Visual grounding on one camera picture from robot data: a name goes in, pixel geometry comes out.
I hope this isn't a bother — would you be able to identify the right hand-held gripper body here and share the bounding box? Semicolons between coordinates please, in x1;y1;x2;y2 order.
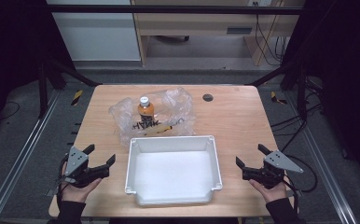
242;149;304;190

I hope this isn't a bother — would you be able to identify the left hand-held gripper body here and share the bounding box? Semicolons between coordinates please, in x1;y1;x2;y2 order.
56;146;107;189

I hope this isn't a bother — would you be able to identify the yellow item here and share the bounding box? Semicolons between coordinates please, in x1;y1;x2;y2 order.
144;124;173;136

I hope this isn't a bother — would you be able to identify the orange drink bottle white cap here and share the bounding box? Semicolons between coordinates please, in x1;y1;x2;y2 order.
137;96;156;124

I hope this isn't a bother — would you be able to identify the white plastic tray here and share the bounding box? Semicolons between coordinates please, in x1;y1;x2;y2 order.
124;134;224;207

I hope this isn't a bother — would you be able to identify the clear plastic bag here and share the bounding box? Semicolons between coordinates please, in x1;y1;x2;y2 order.
108;86;197;147

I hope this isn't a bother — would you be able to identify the person's right hand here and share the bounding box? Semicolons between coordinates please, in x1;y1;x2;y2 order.
248;178;290;205

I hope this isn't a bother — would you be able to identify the person's left hand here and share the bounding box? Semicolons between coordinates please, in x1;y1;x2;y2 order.
59;161;103;204

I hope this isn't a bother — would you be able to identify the yellow black floor tape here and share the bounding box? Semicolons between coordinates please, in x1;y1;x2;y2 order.
71;90;85;107
270;91;288;105

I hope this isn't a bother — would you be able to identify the white cabinet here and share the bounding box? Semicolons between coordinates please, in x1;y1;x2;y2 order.
46;0;142;63

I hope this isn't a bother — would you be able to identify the light wooden desk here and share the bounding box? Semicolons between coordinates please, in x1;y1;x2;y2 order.
131;0;305;67

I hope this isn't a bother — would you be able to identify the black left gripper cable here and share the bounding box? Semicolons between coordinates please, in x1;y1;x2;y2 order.
55;153;70;207

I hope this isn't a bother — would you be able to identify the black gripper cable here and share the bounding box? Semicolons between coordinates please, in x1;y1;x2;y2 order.
55;153;70;207
283;154;319;213

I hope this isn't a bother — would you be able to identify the black floor cables bundle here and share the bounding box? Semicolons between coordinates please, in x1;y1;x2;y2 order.
270;77;325;154

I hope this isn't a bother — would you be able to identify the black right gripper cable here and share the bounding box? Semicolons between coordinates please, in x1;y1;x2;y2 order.
283;154;319;213

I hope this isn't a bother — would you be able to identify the aluminium floor rail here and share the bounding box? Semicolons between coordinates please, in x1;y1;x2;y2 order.
0;89;62;224
284;92;360;224

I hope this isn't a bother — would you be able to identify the black metal frame stand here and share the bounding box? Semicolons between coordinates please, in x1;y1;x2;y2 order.
245;57;309;121
37;54;104;119

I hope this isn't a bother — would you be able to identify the thin black floor cable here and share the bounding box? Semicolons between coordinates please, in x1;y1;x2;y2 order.
0;100;21;121

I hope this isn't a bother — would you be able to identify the black hanging cables bundle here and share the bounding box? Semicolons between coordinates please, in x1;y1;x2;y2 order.
254;2;290;66

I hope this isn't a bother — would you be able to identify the black horizontal frame bar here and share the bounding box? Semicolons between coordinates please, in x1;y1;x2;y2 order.
46;4;305;16

